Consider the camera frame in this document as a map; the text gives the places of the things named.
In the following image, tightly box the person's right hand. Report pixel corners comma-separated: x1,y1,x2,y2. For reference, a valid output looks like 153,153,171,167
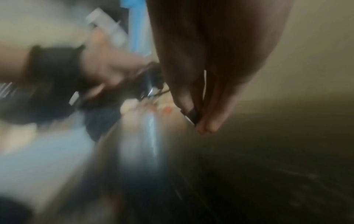
146,0,294,135

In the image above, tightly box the person's left hand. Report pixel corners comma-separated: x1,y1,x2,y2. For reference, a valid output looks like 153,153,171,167
80,30,155,99

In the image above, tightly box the black cable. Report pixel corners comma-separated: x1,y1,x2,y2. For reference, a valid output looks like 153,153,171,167
130,62,201,128

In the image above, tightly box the person's left forearm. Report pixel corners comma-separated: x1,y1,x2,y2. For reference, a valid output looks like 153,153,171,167
0,41,34,83

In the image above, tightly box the blue column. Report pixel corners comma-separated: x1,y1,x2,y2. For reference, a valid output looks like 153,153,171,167
121,0,152,55

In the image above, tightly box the black wristband with marker tags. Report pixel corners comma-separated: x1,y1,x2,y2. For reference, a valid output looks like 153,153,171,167
24,7,129,93

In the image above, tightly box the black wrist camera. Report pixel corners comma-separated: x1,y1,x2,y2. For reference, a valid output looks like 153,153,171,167
0,80,84,125

